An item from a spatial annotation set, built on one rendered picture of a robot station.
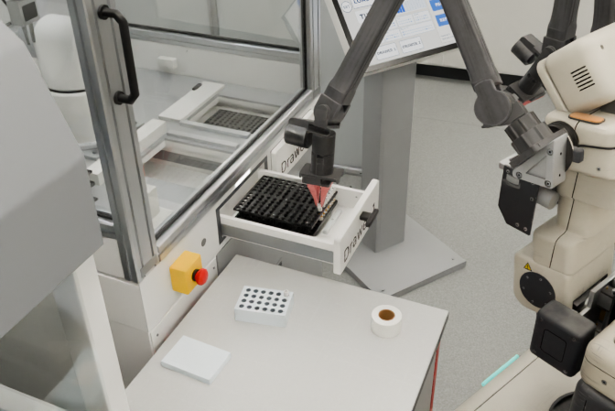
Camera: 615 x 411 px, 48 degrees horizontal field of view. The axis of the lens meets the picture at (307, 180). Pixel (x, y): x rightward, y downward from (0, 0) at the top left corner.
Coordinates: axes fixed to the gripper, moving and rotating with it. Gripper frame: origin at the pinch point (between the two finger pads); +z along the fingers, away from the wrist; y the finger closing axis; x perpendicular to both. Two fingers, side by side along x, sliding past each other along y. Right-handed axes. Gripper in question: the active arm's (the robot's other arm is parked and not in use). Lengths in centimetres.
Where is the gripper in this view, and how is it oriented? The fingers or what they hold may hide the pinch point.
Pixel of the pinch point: (319, 202)
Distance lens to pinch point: 178.1
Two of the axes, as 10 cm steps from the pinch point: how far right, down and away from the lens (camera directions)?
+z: -0.5, 8.9, 4.5
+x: -2.7, 4.2, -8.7
